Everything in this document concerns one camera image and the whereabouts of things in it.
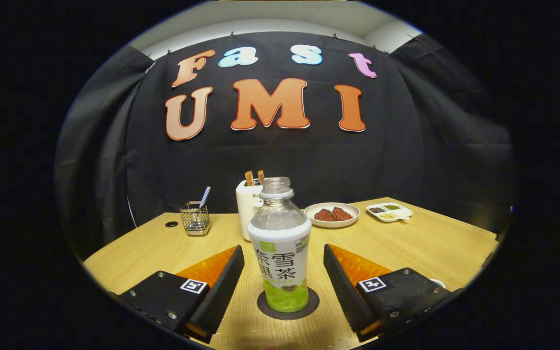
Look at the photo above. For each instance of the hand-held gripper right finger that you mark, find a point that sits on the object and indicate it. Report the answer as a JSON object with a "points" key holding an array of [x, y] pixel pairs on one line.
{"points": [[343, 287]]}

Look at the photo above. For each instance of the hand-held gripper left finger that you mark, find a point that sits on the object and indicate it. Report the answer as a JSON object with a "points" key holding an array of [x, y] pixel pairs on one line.
{"points": [[221, 287]]}

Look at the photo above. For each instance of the dark brown round coaster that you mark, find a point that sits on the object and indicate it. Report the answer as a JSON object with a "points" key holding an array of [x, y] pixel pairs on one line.
{"points": [[315, 301]]}

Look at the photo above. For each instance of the white green label juice bottle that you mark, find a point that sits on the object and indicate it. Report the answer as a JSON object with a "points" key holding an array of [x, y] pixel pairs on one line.
{"points": [[280, 243]]}

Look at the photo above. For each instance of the white round plate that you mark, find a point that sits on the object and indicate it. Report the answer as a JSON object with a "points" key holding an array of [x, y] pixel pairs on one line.
{"points": [[333, 224]]}

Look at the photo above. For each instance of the wooden table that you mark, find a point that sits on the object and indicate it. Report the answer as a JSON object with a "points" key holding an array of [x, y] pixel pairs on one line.
{"points": [[163, 253]]}

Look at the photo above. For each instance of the brown food piece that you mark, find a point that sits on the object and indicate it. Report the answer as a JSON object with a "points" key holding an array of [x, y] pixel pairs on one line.
{"points": [[323, 215], [342, 214]]}

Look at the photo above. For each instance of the white toaster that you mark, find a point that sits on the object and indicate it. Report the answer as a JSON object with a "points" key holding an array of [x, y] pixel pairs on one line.
{"points": [[245, 209]]}

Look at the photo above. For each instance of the white divided condiment dish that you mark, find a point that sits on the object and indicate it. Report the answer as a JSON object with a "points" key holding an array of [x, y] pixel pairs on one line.
{"points": [[396, 214]]}

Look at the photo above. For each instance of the brown toast slice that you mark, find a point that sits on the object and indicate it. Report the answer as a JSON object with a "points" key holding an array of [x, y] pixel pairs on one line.
{"points": [[249, 178], [261, 176]]}

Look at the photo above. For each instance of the black backdrop cloth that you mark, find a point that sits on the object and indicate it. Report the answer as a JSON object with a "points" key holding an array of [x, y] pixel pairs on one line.
{"points": [[309, 160]]}

